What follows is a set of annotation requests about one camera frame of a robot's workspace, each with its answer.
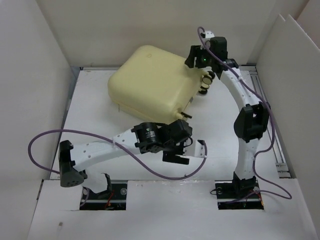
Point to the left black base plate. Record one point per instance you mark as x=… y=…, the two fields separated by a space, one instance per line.
x=106 y=201

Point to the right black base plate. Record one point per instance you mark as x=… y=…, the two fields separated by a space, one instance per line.
x=228 y=199

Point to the yellow suitcase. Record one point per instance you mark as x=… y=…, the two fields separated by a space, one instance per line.
x=155 y=85

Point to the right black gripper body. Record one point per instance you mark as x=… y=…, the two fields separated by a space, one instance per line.
x=204 y=59

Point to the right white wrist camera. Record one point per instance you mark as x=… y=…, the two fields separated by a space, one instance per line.
x=207 y=35

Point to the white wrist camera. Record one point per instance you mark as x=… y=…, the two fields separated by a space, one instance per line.
x=207 y=35
x=198 y=149

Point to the aluminium rail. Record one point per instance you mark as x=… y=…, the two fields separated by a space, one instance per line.
x=275 y=154

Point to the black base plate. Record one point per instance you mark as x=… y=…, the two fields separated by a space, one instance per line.
x=228 y=199
x=106 y=201

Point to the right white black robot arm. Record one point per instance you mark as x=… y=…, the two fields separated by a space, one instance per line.
x=253 y=117

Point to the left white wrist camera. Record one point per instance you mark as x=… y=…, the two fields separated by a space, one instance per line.
x=198 y=149

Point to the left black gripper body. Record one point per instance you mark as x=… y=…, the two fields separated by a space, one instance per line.
x=171 y=150

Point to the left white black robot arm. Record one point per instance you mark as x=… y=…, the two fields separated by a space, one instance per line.
x=147 y=137

